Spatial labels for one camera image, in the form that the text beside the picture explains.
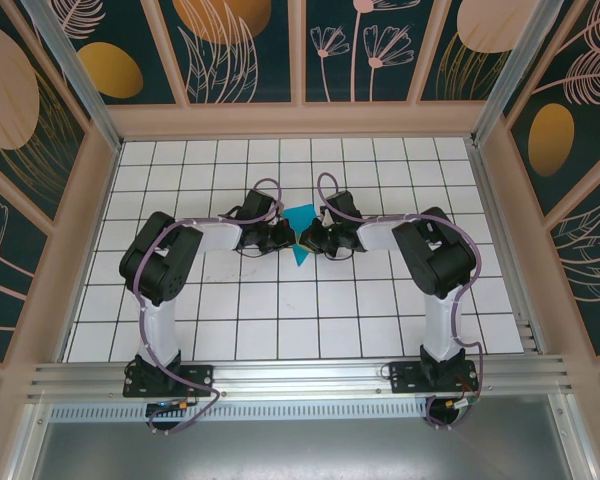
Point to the blue square paper sheet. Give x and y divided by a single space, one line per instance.
300 217

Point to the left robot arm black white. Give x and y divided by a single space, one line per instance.
160 260

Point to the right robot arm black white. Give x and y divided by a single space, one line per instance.
440 260

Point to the grey metal panel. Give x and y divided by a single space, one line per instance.
300 450

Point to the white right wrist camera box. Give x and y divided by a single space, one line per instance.
326 214

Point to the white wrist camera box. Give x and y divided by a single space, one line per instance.
326 214
280 209

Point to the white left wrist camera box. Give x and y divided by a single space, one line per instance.
280 209

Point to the aluminium mounting rail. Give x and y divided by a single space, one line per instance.
300 375

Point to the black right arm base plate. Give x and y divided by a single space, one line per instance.
405 377

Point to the aluminium side rail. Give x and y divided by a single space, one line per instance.
492 200

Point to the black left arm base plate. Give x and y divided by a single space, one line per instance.
200 377

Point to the aluminium frame post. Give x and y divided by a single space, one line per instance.
512 75
74 75

